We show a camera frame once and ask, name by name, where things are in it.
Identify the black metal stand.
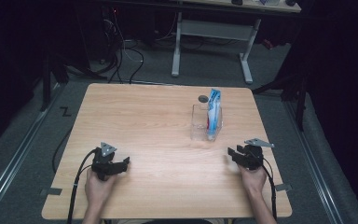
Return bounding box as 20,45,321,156
39,50,71,113
251,60,310,133

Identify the person's right hand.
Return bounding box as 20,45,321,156
238,163,268,196

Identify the grey tape strip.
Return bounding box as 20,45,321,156
275,183,293,192
39,187,63,197

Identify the clear plastic container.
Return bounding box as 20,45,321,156
189,103,224,142

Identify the blue white toothpaste tube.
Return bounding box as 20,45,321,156
206,88,223,142

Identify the person's left hand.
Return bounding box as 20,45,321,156
84,169,119,209

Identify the metal floor rail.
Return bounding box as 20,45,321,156
282,100,347,224
0,83,67,220

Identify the red object under desk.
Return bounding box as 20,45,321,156
261,38,275,50

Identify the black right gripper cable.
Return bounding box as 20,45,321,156
260,157,278,222

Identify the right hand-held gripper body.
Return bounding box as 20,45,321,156
236,137,275,172

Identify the bundle of black floor cables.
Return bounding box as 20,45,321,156
102,8,145,85

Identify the black floor cable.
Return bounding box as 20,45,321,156
51,125,75,175

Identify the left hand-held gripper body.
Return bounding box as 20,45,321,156
90,142,118,182

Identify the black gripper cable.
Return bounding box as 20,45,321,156
66,148,100,224
260,157,278,222

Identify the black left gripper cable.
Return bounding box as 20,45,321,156
66,148,100,224

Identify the white frame desk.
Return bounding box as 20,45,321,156
171,0,302,86

